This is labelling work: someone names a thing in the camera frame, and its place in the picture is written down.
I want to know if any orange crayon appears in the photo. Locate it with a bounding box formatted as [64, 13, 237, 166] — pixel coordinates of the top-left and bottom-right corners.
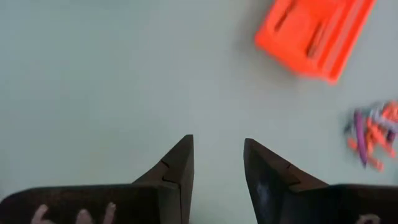
[365, 118, 397, 158]
[382, 100, 398, 123]
[347, 136, 386, 172]

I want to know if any green table mat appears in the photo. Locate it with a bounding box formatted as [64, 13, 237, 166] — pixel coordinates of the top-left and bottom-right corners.
[0, 0, 398, 224]

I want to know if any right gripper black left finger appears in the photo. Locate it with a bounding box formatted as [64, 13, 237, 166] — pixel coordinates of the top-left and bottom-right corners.
[0, 134, 195, 224]

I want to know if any orange plastic basket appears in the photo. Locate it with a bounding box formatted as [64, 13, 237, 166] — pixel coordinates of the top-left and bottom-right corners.
[254, 0, 377, 85]

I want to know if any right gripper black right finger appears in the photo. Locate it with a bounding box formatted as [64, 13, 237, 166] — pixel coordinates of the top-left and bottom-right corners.
[243, 138, 398, 224]

